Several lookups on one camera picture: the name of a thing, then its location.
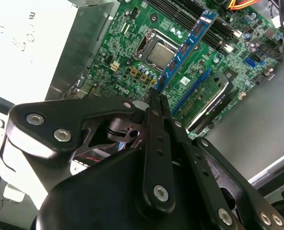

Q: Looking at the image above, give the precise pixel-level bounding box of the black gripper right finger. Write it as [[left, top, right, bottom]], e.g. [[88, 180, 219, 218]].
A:
[[159, 94, 284, 230]]

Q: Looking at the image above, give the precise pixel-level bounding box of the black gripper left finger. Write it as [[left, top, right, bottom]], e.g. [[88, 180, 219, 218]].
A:
[[4, 88, 178, 214]]

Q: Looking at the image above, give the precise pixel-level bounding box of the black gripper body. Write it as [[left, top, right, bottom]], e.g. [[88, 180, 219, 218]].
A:
[[35, 148, 212, 230]]

